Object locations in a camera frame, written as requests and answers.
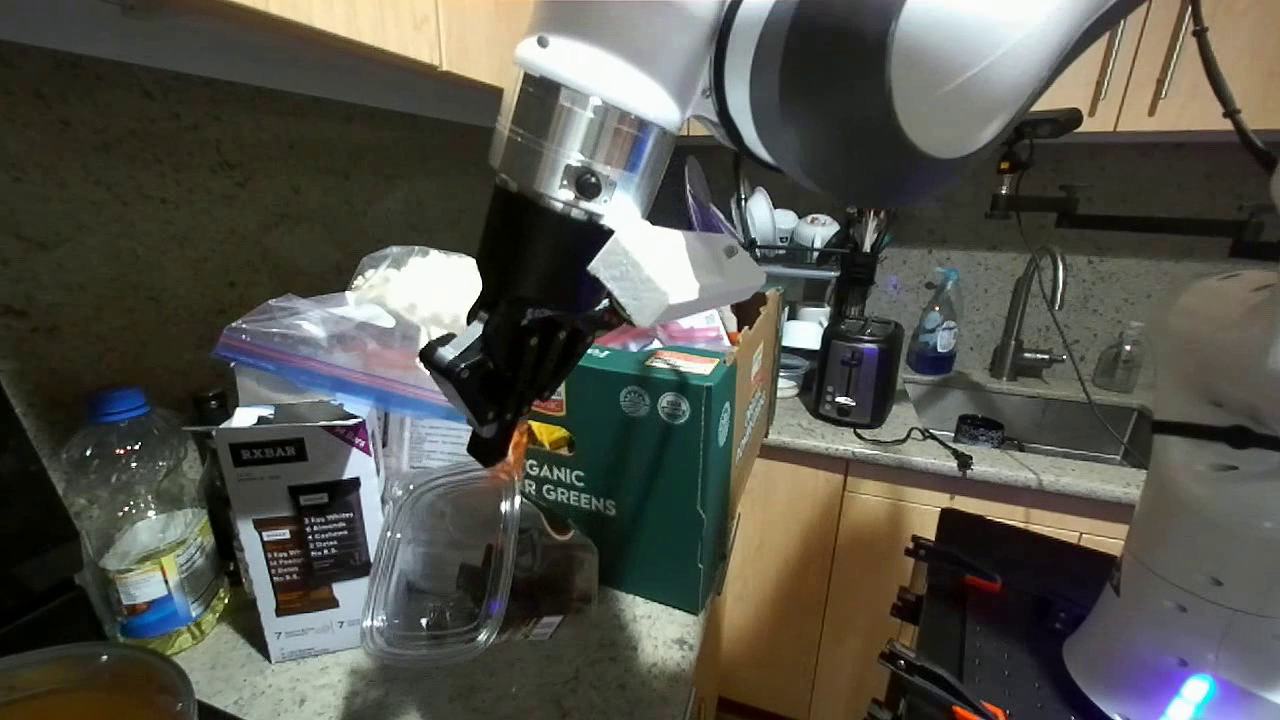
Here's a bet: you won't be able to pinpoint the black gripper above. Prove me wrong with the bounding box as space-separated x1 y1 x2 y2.
417 185 623 467

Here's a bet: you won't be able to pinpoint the clear zip popcorn bag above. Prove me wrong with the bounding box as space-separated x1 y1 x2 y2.
208 238 503 425

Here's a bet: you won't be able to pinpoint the clear plastic candy container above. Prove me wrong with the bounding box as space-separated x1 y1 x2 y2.
354 455 604 669

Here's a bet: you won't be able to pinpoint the pink package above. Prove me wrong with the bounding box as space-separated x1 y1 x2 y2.
604 314 736 361

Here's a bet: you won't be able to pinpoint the green cardboard produce box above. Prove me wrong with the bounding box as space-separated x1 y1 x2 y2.
523 284 793 619

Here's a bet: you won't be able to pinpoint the white RXBAR box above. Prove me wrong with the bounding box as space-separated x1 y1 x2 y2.
213 396 393 669

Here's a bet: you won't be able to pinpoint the white plate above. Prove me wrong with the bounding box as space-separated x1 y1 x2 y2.
678 164 740 246

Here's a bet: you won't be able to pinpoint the dish rack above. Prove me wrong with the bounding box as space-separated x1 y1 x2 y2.
726 224 849 287

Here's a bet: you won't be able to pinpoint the black toaster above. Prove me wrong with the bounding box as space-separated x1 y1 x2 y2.
812 313 906 432

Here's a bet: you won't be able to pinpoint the black utensil holder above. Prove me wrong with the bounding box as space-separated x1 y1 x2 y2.
827 243 883 326

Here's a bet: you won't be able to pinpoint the wooden lower cabinets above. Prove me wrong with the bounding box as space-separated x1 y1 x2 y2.
692 452 1135 720

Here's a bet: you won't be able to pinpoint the plastic jug blue cap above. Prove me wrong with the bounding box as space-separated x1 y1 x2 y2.
52 382 232 663

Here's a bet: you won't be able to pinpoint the blue spray bottle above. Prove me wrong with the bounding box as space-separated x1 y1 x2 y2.
904 267 962 382

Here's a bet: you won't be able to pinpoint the orange black clamp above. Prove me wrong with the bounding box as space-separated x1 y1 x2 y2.
876 644 1012 720
898 532 1008 605

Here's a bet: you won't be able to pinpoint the silver kitchen faucet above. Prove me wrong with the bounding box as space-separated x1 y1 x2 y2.
989 243 1099 403

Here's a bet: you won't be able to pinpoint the stainless steel sink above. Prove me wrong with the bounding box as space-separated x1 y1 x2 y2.
917 374 1151 467

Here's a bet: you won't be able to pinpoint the black robot cart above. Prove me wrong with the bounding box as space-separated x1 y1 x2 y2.
872 502 1122 720

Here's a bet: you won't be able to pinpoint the clear soap dispenser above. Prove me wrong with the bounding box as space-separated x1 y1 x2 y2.
1092 314 1151 396

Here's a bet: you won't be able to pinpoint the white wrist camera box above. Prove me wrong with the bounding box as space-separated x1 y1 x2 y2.
582 210 772 332

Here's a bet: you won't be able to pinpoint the black toaster cord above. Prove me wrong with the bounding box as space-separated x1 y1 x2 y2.
851 418 974 474

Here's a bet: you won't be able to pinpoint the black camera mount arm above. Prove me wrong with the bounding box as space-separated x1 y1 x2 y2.
982 136 1280 261

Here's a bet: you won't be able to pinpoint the black stereo camera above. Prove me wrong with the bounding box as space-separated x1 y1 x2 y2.
996 107 1088 145

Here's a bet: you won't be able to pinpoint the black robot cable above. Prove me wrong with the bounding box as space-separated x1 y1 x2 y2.
1189 0 1280 174

